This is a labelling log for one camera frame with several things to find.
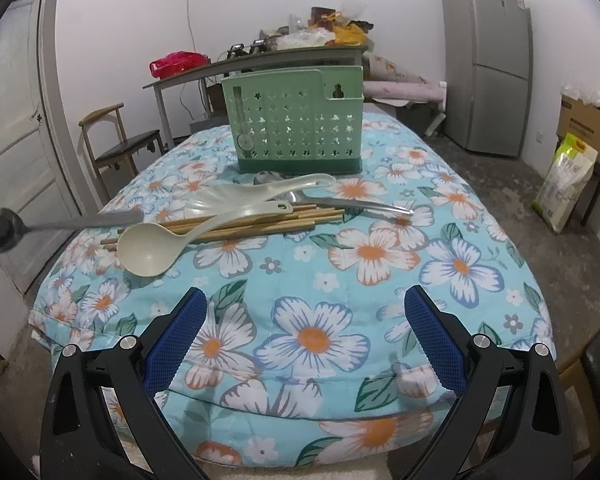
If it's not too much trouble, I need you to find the bundle of bamboo chopsticks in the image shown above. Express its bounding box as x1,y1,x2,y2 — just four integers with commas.
100,204,343,253

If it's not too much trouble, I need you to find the cream plastic rice paddle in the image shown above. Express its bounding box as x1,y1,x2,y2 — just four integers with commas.
184,173,337,221

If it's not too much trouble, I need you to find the yellow plastic bag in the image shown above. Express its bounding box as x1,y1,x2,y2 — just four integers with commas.
332,25,368,46

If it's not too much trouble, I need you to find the green yellow rice bag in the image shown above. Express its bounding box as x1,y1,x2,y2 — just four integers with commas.
532,132,599,234

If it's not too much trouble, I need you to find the stainless steel utensil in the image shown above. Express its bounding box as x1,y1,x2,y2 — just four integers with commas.
24,210,146,235

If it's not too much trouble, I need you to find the brown cardboard box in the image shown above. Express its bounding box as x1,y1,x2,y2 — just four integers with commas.
557,85,600,171

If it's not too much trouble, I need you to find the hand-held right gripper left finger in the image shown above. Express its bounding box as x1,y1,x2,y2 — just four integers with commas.
39,287,208,480

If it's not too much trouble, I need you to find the clear plastic bag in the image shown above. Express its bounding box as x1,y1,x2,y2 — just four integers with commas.
277,30,333,51

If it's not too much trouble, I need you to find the white door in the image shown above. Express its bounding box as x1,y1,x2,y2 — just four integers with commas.
0,0,81,291

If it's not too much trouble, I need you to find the pile of black gadgets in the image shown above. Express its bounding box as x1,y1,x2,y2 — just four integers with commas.
227,40,271,58

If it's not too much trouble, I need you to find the stainless steel spoon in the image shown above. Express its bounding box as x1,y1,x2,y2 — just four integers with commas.
253,171,414,217

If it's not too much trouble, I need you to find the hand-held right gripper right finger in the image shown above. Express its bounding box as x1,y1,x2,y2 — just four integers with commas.
404,285,563,480

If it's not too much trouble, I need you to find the green plastic utensil basket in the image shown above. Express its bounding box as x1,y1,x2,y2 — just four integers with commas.
221,65,365,176

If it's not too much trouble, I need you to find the cream plastic soup ladle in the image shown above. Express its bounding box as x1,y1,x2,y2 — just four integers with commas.
116,200,293,277

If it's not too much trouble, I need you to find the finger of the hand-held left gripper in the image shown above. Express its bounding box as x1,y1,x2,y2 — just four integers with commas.
0,208,27,257

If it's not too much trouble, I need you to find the floral blue blanket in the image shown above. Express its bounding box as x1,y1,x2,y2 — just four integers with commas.
27,110,556,471

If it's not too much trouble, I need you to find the red plastic bag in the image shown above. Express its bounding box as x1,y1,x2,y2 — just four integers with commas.
149,51,206,79

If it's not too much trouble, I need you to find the silver refrigerator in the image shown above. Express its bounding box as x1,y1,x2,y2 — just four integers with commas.
439,0,535,158

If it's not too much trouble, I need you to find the pink floral folding bed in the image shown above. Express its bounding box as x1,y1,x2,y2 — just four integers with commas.
362,52,448,108

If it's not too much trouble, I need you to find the grey metal-legged table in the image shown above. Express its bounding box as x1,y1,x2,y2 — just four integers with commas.
142,42,368,151

